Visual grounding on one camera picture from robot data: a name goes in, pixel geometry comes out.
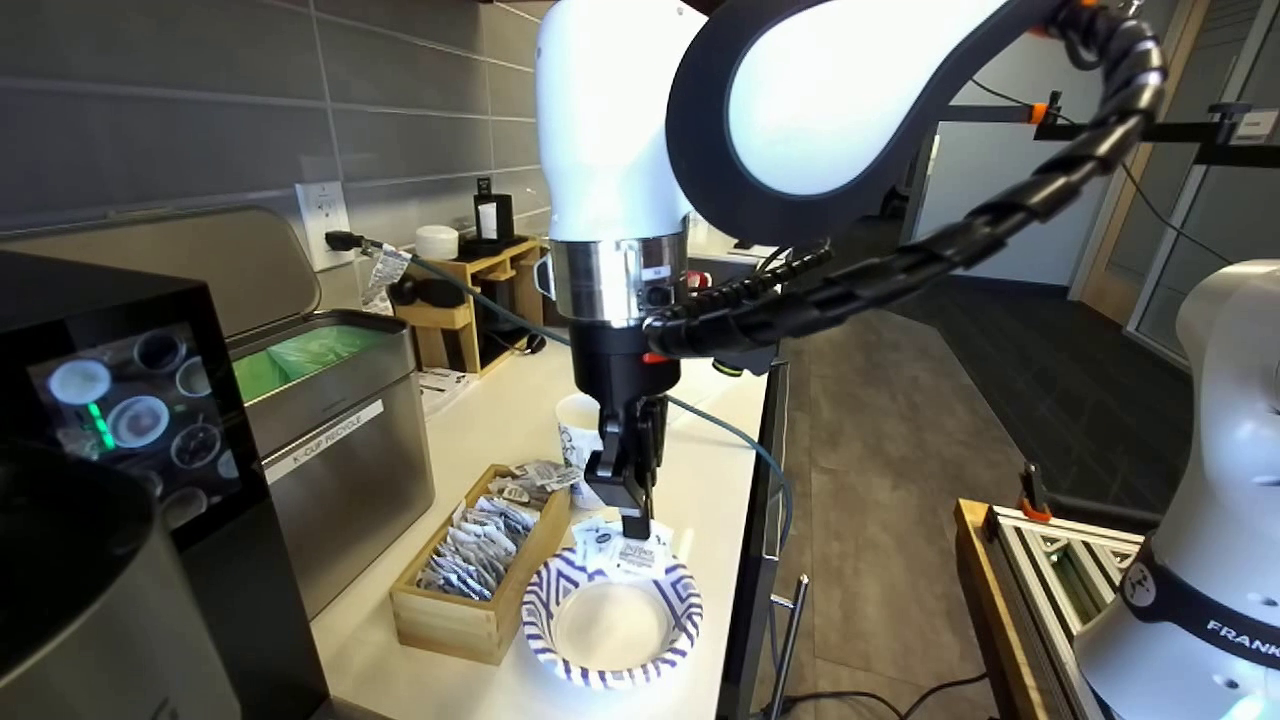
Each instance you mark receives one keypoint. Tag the stainless steel appliance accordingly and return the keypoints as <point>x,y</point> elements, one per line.
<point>332,396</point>

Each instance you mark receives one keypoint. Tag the wooden sachet box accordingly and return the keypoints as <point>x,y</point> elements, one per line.
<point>477,628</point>

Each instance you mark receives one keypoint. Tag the patterned paper cup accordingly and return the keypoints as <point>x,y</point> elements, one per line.
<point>576,425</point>

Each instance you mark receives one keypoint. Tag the dark glass bottle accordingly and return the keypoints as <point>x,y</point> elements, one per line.
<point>493,215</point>

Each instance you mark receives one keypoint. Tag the black coffee machine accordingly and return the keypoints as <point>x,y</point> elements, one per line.
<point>147,568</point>

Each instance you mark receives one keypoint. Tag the pile of white sachets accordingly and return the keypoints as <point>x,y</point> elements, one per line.
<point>482,538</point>

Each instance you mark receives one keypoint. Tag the black camera boom pole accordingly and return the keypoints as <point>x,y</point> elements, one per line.
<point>1230,135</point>

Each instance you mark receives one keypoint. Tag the white small jar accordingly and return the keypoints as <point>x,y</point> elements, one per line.
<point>436,242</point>

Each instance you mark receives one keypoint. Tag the wooden shelf organizer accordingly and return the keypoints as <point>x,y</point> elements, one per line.
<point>473,311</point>

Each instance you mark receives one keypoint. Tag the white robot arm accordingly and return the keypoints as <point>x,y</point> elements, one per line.
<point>758,116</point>

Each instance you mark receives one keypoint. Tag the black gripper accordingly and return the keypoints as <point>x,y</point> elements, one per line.
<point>630,385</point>

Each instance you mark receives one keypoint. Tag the blue and white paper plate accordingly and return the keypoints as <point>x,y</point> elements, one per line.
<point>605,628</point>

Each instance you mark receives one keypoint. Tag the white wall outlet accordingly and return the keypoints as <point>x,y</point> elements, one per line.
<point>323,211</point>

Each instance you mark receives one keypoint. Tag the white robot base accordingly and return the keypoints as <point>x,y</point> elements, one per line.
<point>1198,622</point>

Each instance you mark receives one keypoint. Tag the white sachet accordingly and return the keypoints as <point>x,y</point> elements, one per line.
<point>605,544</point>

